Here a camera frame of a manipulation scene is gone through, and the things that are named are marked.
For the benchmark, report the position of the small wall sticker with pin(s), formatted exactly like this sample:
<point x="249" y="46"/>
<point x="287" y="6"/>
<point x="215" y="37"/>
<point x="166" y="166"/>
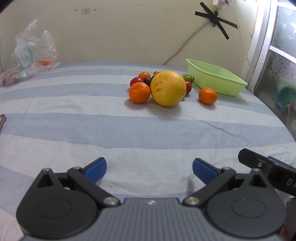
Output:
<point x="85" y="11"/>

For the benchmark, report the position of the black plug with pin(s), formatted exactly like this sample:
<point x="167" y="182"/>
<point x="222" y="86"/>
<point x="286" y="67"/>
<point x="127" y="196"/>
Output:
<point x="214" y="18"/>

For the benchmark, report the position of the white power strip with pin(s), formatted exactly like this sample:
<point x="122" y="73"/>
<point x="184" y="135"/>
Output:
<point x="219" y="2"/>

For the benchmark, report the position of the clear plastic bag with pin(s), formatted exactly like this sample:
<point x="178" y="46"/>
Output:
<point x="34" y="51"/>

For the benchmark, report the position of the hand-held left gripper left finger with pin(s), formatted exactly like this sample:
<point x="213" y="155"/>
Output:
<point x="97" y="170"/>

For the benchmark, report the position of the blurry blue object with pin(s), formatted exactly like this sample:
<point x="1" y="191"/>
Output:
<point x="278" y="99"/>

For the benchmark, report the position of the orange tomato with stem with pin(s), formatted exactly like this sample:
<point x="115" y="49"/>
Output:
<point x="157" y="73"/>

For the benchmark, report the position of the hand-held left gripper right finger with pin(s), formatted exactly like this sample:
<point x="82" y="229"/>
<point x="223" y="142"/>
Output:
<point x="203" y="170"/>

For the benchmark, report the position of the dark red tomato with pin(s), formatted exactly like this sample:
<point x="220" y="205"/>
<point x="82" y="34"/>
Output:
<point x="147" y="81"/>

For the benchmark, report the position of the pink flat object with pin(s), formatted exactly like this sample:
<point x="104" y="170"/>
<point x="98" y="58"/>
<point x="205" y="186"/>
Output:
<point x="2" y="122"/>

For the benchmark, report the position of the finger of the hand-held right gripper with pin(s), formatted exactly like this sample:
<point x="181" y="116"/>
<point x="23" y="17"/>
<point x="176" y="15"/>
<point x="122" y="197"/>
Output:
<point x="252" y="160"/>

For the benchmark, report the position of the white window frame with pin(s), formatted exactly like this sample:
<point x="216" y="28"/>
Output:
<point x="261" y="34"/>

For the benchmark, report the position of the light green plastic basket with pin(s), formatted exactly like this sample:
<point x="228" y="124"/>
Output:
<point x="215" y="78"/>

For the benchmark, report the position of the frosted floral glass pane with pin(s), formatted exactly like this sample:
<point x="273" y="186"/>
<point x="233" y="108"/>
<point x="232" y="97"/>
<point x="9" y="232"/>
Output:
<point x="284" y="27"/>
<point x="272" y="76"/>

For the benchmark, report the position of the yellow lemon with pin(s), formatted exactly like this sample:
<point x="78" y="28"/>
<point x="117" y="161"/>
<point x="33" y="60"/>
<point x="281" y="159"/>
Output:
<point x="168" y="88"/>

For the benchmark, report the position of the black tape strip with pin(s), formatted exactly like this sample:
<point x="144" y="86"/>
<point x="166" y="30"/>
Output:
<point x="229" y="24"/>
<point x="222" y="30"/>

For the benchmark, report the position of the blurry green object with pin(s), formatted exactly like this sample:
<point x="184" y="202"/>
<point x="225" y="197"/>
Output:
<point x="286" y="90"/>

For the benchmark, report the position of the small orange object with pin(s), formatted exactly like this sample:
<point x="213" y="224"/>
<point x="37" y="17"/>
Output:
<point x="45" y="62"/>

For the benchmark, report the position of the mandarin orange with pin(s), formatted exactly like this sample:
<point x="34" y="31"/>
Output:
<point x="139" y="92"/>
<point x="144" y="75"/>
<point x="207" y="96"/>

